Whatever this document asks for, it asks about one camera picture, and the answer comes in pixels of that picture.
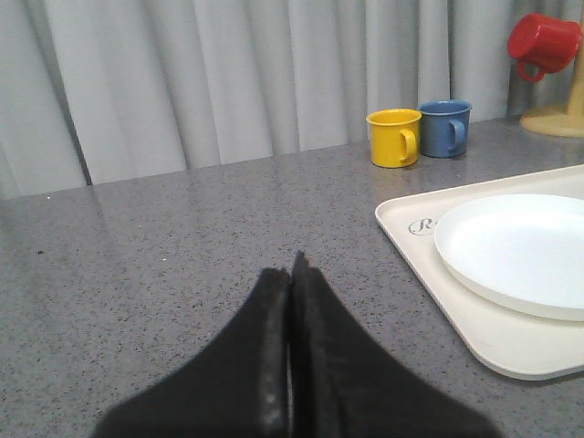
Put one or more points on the red enamel mug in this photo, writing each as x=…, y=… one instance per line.
x=543, y=45

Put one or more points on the grey curtain backdrop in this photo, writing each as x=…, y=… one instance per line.
x=104, y=91

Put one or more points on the white round plate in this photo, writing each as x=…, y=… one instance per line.
x=521, y=251

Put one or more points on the blue enamel mug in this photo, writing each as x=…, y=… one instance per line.
x=444, y=128

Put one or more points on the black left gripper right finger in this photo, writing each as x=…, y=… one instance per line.
x=344, y=384

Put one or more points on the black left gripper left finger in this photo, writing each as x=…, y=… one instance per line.
x=235, y=387

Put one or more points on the cream rabbit serving tray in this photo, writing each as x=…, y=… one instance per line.
x=512, y=343

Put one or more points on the wooden mug tree stand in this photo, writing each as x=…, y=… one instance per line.
x=561, y=120

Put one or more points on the yellow enamel mug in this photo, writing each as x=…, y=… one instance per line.
x=394, y=137

